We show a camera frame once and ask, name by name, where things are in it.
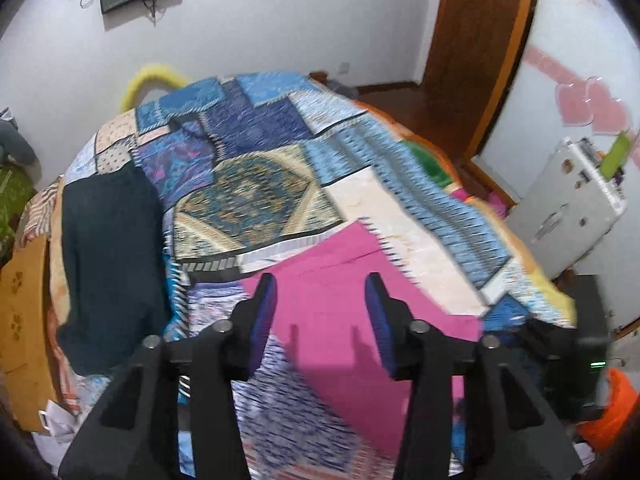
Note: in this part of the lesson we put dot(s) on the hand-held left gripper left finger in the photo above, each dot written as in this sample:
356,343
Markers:
262,310

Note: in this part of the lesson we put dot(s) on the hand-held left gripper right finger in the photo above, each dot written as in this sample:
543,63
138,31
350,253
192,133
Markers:
377,310

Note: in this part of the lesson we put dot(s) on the pink pants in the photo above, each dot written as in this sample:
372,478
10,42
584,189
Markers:
330,300

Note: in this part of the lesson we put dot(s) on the orange bag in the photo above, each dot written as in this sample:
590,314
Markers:
612,410

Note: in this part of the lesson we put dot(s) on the white bedside cabinet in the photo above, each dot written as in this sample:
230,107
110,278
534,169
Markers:
560,210

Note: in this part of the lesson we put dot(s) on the patchwork printed blanket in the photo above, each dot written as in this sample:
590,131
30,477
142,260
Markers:
260,195

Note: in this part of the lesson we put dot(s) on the green cloth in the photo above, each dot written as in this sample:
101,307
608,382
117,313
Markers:
427,162

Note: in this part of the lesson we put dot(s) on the black garment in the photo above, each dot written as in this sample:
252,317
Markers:
110,260

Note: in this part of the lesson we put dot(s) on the green bottle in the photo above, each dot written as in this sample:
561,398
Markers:
616,155

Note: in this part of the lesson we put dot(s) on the pile of papers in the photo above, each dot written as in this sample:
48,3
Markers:
57,430

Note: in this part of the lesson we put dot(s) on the wooden lap desk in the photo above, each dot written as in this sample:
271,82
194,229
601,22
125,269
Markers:
22,320

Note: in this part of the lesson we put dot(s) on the orange striped bed sheet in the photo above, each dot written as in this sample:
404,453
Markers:
37,210

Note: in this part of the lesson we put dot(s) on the yellow foam tube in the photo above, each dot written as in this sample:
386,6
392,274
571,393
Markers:
150,74

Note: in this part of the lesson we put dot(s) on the brown wooden door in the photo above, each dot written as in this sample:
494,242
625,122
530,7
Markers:
475,50

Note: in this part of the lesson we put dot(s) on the white heart-print wardrobe door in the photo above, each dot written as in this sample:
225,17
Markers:
565,35

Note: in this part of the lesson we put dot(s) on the grey curved cushion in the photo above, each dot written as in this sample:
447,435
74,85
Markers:
15,142

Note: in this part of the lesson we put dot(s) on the white wall socket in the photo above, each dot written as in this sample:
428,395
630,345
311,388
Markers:
344,68

